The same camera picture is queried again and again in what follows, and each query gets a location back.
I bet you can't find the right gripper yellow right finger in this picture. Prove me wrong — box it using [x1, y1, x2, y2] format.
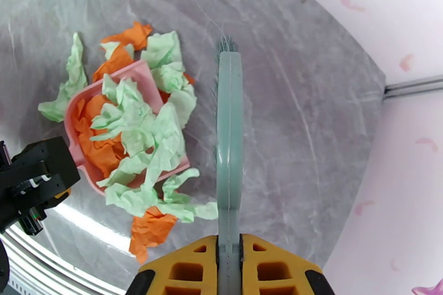
[239, 233, 336, 295]

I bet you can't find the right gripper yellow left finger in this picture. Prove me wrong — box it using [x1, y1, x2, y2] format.
[125, 234, 219, 295]

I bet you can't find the orange paper scrap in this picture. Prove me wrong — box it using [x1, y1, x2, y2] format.
[73, 94, 130, 179]
[128, 205, 178, 266]
[92, 45, 135, 83]
[100, 21, 153, 52]

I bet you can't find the long green paper scrap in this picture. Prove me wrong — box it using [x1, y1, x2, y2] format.
[37, 32, 88, 123]

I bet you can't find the teal hand brush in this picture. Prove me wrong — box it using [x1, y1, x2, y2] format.
[212, 35, 245, 295]

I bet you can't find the pink plastic dustpan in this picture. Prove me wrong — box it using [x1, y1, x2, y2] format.
[64, 59, 190, 197]

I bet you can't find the aluminium frame post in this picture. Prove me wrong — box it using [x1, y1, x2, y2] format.
[382, 74, 443, 100]

